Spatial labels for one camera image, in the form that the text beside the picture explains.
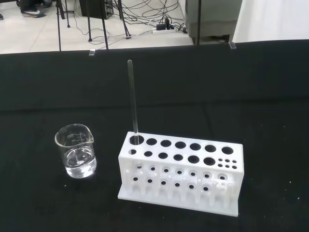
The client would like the white test tube rack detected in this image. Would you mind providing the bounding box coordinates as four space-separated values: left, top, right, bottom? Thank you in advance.
117 130 244 217

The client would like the black bench cloth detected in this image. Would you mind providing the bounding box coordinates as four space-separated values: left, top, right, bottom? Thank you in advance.
0 39 309 232

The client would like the white power strip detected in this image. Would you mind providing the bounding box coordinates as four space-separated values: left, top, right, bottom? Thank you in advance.
152 28 176 35

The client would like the clear glass beaker with water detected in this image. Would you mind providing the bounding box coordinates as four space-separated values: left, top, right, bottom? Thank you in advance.
54 123 98 179

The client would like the black tripod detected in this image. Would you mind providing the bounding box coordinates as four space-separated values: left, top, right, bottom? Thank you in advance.
86 0 133 50
55 0 72 52

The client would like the grey cabinet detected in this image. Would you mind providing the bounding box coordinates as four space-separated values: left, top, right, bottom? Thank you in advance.
184 0 242 46

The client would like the black computer case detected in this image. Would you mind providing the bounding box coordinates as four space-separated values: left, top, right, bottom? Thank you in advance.
79 0 114 20

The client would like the person's foot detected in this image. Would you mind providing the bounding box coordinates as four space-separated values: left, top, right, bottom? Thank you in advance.
20 0 53 18

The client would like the black floor cable tangle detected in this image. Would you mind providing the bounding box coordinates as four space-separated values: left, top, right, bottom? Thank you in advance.
113 0 188 33

